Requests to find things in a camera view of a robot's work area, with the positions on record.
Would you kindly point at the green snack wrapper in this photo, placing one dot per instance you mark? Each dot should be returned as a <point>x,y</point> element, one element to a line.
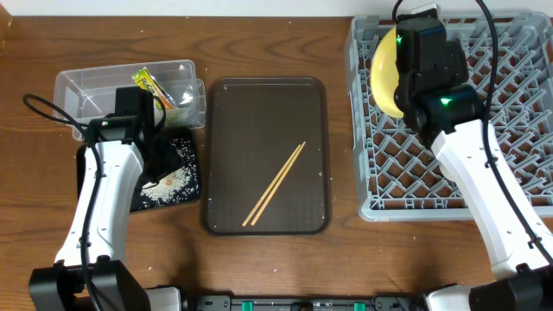
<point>145,80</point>

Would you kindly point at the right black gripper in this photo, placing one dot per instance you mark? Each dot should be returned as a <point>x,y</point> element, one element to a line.
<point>403,104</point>

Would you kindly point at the clear plastic bin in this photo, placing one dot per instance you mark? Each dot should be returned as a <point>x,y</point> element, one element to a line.
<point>84,108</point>
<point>177,77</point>

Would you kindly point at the black waste tray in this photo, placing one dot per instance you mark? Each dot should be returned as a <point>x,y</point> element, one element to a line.
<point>123,170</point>

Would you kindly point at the rice waste pile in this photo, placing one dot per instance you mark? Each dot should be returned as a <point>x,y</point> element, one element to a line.
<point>180,186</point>

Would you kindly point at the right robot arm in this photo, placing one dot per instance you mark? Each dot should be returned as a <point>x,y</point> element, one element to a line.
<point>453,123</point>

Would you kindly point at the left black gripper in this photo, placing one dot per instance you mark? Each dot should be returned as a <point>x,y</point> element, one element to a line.
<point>167,167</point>

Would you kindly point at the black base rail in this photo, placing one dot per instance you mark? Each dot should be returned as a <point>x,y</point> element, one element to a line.
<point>378,303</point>

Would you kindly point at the wooden chopstick left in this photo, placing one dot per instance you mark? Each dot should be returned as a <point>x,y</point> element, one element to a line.
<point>272,185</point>

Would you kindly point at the wooden chopstick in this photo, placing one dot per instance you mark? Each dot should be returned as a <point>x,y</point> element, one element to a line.
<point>272,185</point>
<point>278,185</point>

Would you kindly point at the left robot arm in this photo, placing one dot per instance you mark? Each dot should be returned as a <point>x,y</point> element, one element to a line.
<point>89,271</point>

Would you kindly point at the wooden chopstick right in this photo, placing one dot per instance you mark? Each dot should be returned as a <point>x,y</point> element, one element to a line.
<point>278,185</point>

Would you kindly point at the dark brown serving tray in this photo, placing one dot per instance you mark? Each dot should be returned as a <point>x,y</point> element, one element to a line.
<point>267,158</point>

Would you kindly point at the yellow plate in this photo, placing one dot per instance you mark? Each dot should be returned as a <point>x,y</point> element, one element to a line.
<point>384,75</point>

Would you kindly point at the grey dishwasher rack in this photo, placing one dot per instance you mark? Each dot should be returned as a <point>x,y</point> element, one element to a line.
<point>396,178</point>

